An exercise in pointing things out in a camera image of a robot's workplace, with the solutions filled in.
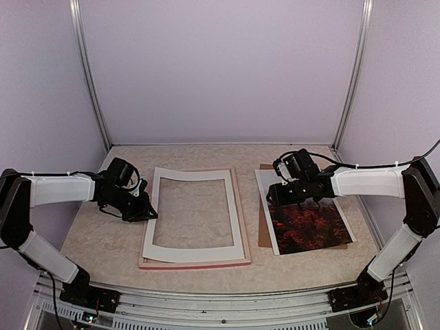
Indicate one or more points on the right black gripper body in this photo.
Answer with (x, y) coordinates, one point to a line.
(286, 198)

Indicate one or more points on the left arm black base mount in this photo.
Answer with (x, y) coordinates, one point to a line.
(96, 298)

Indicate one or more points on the aluminium corner post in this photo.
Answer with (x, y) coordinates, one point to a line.
(77, 22)
(362, 38)

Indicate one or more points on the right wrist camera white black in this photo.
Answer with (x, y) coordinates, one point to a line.
(296, 165)

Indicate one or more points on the brown cardboard backing board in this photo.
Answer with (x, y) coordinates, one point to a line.
(264, 240)

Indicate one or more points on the right aluminium corner post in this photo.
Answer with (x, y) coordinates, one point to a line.
(362, 38)

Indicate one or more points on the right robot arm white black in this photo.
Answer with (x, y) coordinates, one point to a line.
(413, 181)

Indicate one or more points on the white mat board passe-partout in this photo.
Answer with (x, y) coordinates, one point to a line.
(212, 255)

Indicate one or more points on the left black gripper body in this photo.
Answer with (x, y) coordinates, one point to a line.
(130, 207)

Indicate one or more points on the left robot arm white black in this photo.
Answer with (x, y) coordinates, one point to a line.
(22, 192)

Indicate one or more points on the photo print white border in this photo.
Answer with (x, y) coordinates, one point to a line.
(303, 226)

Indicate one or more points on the wooden picture frame pink edge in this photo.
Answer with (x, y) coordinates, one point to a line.
(147, 264)

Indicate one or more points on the left aluminium corner post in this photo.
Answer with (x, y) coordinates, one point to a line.
(77, 22)

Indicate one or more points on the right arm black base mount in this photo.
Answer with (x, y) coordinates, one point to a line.
(342, 299)

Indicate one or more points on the front aluminium rail base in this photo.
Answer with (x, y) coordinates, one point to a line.
(299, 309)

